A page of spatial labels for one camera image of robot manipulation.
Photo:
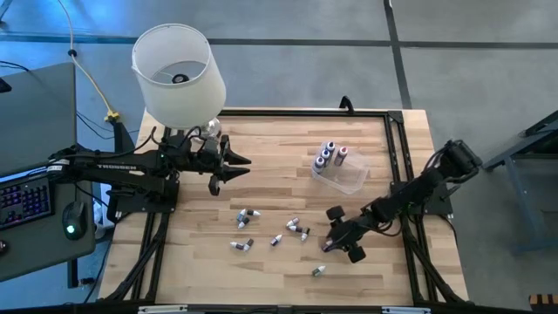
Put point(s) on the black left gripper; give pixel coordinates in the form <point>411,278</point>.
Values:
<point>213,163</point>

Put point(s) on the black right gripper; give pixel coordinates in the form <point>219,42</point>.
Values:
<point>351,231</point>

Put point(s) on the small black dropper bottle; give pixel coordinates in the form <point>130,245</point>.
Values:
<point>305,233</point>

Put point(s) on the small red dropper bottle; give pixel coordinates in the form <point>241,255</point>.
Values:
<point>292,222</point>

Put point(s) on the small grey dropper bottle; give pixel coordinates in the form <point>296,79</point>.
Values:
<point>240,214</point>

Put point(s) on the large purple food coloring bottle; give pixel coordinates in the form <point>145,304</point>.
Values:
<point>319,163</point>

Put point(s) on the large red food coloring bottle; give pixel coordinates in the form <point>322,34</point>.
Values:
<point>340,155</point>

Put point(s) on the large blue food coloring bottle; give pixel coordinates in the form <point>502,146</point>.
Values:
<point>325,154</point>

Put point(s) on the large dark food coloring bottle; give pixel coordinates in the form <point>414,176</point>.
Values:
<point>330,146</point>

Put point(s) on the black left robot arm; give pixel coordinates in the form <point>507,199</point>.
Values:
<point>122,168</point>

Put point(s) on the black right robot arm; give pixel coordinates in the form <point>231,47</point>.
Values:
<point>414,192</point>

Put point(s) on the clear plastic container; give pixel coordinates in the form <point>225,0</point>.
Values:
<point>349,174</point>

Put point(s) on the white shade table lamp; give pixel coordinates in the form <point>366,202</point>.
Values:
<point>183,104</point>

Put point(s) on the black clamp hook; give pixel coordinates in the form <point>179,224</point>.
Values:
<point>346,104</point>

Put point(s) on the white plastic item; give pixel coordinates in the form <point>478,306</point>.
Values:
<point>104,192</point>

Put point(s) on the black computer mouse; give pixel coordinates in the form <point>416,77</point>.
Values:
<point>74,213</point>

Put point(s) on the black desk leg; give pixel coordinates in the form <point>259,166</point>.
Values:
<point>72,272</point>

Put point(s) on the blue grey metal table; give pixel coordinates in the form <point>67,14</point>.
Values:
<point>523,196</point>

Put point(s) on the grey desk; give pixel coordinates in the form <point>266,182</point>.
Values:
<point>43,253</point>

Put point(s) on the black backlit keyboard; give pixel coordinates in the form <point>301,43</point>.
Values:
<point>26,200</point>

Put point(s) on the black orange striped block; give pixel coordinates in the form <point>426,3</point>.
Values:
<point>542,301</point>

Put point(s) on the white metal bracket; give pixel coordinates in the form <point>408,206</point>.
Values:
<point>161,309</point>
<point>405,310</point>

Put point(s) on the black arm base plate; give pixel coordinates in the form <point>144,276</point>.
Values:
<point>144,207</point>
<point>438,207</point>

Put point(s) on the black upright post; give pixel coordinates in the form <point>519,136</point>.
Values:
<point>123,139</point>

